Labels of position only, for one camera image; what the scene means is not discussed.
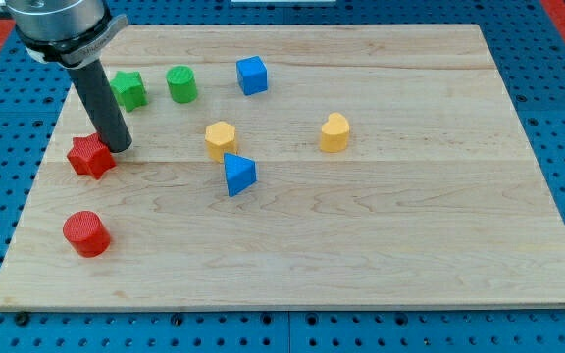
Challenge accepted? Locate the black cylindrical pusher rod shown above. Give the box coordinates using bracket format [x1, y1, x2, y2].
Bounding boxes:
[67, 60, 132, 153]

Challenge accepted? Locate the red star block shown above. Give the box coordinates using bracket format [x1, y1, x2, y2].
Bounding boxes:
[67, 133, 117, 179]

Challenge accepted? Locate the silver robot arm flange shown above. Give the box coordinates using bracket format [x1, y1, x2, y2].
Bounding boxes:
[0, 0, 129, 69]

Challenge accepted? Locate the green star block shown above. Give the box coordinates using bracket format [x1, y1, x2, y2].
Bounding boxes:
[110, 71, 148, 112]

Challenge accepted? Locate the light wooden board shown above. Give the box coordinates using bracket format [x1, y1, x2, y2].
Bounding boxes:
[0, 25, 565, 312]

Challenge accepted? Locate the blue triangle block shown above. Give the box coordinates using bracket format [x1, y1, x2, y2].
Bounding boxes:
[224, 153, 257, 197]

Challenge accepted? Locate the yellow heart block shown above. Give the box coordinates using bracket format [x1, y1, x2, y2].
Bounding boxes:
[319, 112, 350, 153]

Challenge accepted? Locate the yellow hexagon block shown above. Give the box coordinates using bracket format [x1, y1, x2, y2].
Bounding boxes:
[205, 121, 238, 163]

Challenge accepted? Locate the blue cube block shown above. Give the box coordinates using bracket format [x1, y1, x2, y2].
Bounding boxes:
[235, 56, 269, 96]

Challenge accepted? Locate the green cylinder block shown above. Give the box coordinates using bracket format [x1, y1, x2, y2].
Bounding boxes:
[166, 66, 198, 104]

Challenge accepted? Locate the red cylinder block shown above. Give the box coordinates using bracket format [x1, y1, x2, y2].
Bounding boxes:
[63, 211, 111, 258]

